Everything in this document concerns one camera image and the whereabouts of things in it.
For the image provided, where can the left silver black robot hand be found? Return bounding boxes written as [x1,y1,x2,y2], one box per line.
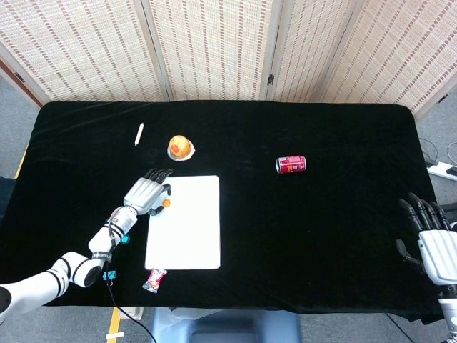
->
[123,167,174,217]

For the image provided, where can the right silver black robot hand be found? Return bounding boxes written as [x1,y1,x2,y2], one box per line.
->
[395,192,457,287]

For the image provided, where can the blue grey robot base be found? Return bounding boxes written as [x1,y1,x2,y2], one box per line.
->
[149,307,303,343]

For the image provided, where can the orange fruit jelly cup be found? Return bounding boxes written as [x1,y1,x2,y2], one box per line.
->
[166,134,196,162]

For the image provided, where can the white rectangular board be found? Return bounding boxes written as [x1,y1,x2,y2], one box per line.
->
[144,174,221,271]

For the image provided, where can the white power strip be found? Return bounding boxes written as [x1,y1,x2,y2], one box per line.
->
[426,161,457,182]

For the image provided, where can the red snack packet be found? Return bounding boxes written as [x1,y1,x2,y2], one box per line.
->
[141,268,168,294]

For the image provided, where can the white plastic container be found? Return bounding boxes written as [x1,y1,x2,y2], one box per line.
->
[119,306,145,321]

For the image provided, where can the black tablecloth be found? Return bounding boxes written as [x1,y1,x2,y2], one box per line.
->
[0,100,443,322]

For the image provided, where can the red drink can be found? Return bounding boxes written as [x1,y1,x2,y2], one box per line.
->
[276,154,308,175]

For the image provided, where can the bamboo folding screen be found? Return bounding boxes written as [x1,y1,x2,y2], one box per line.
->
[0,0,457,116]

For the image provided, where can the black floor cable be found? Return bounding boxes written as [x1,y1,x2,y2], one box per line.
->
[419,137,439,167]

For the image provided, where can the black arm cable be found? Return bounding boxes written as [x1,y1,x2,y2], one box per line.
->
[104,217,158,343]

